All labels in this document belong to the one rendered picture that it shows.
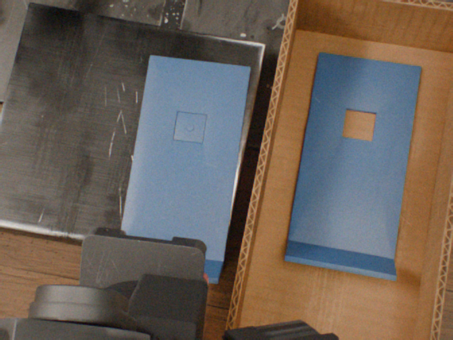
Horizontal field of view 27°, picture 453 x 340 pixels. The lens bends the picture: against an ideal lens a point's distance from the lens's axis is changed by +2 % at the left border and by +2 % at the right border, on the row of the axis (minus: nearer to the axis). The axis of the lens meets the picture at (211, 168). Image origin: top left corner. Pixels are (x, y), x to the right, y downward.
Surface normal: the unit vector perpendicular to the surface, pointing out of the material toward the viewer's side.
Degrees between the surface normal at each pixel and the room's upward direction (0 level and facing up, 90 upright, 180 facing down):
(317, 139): 0
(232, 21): 0
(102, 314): 42
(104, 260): 30
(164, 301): 60
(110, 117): 0
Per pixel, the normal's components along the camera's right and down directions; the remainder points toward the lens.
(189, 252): -0.11, 0.26
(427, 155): -0.05, -0.25
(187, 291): 0.10, -0.96
